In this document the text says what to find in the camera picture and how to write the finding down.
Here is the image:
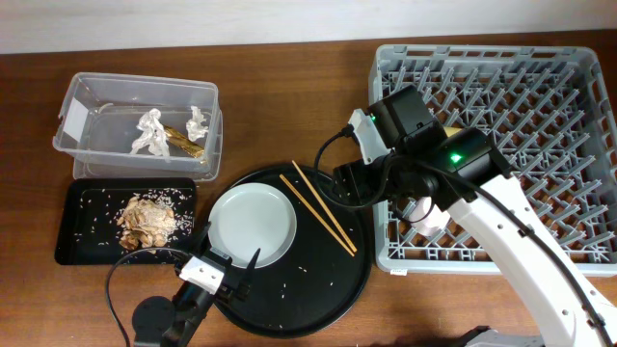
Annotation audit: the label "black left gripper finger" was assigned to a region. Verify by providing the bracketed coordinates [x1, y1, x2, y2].
[186, 222, 211, 256]
[238, 249, 260, 301]

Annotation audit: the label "food scraps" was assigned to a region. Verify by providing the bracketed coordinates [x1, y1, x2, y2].
[71, 187, 194, 255]

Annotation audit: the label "white round plate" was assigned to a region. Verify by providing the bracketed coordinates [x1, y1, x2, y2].
[208, 183, 297, 268]

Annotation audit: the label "pink plastic cup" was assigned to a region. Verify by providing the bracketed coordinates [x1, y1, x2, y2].
[407, 197, 450, 237]

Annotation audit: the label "yellow bowl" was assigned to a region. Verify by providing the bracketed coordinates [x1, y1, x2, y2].
[443, 126, 462, 137]

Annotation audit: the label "white napkin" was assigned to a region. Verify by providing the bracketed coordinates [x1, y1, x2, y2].
[186, 106, 209, 142]
[130, 108, 170, 157]

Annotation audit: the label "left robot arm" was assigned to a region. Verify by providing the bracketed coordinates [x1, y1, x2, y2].
[132, 232, 260, 347]

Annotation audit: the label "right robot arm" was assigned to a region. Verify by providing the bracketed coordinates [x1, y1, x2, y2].
[335, 87, 616, 346]

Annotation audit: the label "grey dishwasher rack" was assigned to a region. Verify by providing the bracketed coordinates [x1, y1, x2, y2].
[368, 44, 616, 277]

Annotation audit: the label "round black tray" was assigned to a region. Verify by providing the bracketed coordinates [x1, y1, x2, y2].
[217, 164, 371, 338]

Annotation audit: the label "black rectangular tray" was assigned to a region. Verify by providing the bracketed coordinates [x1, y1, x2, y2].
[54, 177, 197, 265]

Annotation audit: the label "clear plastic bin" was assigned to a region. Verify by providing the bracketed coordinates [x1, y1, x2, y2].
[52, 72, 223, 182]

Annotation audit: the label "black object at bottom edge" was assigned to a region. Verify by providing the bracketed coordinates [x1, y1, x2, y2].
[455, 326, 546, 347]

